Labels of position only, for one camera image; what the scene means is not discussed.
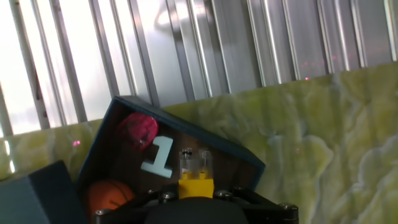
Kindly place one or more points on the dark blue gift box base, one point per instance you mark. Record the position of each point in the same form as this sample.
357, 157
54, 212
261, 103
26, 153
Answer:
105, 155

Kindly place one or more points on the green marble pattern mat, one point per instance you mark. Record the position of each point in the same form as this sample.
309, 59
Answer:
311, 140

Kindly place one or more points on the orange toy basketball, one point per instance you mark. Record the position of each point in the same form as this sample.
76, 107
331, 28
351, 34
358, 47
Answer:
107, 194

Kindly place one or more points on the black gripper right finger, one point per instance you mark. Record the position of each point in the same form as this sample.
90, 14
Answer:
267, 213

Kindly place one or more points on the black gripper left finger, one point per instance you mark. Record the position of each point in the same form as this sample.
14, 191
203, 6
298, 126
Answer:
124, 214

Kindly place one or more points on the yellow teal clear brick stack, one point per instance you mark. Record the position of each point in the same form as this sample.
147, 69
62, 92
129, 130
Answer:
196, 188

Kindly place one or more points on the light blue number one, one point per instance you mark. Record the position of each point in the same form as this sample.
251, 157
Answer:
161, 155

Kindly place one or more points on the dark blue ribboned box lid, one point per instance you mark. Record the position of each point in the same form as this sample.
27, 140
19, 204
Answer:
40, 196

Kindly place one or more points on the pink translucent plastic toy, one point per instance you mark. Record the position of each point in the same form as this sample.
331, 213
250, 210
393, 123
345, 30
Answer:
138, 129

